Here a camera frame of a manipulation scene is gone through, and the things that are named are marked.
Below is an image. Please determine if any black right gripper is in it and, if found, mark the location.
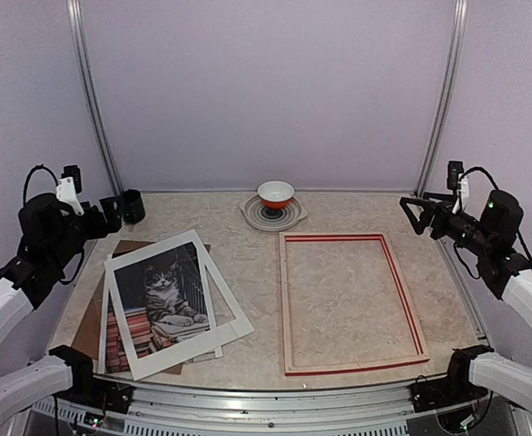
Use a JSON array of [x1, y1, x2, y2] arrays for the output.
[[401, 193, 496, 256]]

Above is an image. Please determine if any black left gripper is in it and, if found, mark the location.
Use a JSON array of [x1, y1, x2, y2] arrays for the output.
[[46, 195, 123, 271]]

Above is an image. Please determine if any red wooden picture frame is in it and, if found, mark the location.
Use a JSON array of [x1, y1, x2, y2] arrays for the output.
[[279, 233, 430, 377]]

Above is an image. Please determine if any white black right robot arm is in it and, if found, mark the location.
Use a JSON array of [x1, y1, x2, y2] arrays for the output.
[[399, 189, 532, 414]]

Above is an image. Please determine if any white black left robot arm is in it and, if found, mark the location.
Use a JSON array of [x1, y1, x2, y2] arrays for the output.
[[0, 193, 122, 426]]

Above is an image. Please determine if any cat photo print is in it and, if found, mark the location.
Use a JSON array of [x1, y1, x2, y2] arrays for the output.
[[104, 243, 224, 374]]

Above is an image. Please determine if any dark green mug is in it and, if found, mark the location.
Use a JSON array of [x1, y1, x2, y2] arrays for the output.
[[122, 189, 146, 225]]

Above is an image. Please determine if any orange white bowl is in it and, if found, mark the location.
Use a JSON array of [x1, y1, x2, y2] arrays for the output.
[[257, 181, 295, 210]]

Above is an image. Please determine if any grey striped plate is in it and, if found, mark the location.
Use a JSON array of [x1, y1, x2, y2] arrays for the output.
[[239, 195, 308, 233]]

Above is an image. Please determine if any white mat board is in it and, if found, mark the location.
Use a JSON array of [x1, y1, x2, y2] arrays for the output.
[[104, 230, 254, 381]]

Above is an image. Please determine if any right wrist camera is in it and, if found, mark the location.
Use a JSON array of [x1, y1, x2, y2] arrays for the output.
[[447, 161, 469, 214]]

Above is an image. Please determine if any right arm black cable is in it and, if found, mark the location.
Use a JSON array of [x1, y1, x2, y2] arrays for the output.
[[458, 165, 501, 192]]

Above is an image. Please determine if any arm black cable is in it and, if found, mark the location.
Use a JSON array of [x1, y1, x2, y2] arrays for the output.
[[458, 165, 501, 192], [23, 164, 63, 203]]

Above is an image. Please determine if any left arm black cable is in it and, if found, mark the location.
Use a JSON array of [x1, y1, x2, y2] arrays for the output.
[[23, 164, 63, 203]]

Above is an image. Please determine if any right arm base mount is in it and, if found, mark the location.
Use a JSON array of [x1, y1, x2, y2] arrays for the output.
[[409, 375, 457, 413]]

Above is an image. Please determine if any left aluminium post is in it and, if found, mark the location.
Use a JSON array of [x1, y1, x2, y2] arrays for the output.
[[66, 0, 123, 195]]

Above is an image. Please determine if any aluminium post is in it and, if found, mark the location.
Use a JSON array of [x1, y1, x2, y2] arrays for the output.
[[66, 0, 123, 195], [414, 0, 468, 197]]

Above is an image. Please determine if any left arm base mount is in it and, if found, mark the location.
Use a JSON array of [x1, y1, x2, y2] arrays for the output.
[[92, 379, 134, 414]]

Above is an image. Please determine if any right aluminium post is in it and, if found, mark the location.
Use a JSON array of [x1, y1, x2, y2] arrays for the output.
[[414, 0, 468, 197]]

